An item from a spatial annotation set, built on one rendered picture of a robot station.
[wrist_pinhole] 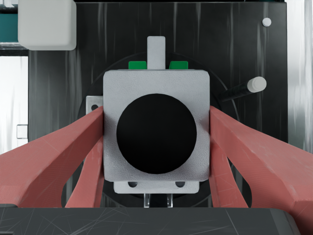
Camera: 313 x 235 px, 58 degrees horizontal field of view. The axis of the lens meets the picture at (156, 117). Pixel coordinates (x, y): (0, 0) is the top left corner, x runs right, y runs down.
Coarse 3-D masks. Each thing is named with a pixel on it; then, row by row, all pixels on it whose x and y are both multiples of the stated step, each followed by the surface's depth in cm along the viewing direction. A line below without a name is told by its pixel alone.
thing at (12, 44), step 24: (0, 24) 28; (0, 48) 31; (24, 48) 31; (0, 72) 31; (24, 72) 31; (0, 96) 31; (24, 96) 31; (0, 120) 31; (24, 120) 31; (0, 144) 31
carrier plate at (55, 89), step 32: (96, 32) 26; (128, 32) 26; (160, 32) 26; (192, 32) 26; (224, 32) 26; (256, 32) 26; (32, 64) 26; (64, 64) 26; (96, 64) 26; (224, 64) 26; (256, 64) 26; (32, 96) 26; (64, 96) 26; (256, 96) 26; (32, 128) 26; (256, 128) 26; (64, 192) 26
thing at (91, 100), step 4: (88, 96) 22; (92, 96) 22; (96, 96) 22; (100, 96) 22; (88, 100) 22; (92, 100) 22; (96, 100) 22; (100, 100) 22; (88, 104) 22; (92, 104) 22; (96, 104) 22; (100, 104) 22; (88, 108) 22; (92, 108) 22; (96, 108) 22; (88, 112) 22
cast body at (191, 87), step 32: (160, 64) 15; (128, 96) 11; (160, 96) 11; (192, 96) 11; (128, 128) 10; (160, 128) 10; (192, 128) 10; (128, 160) 10; (160, 160) 10; (192, 160) 11; (128, 192) 14; (160, 192) 14; (192, 192) 14
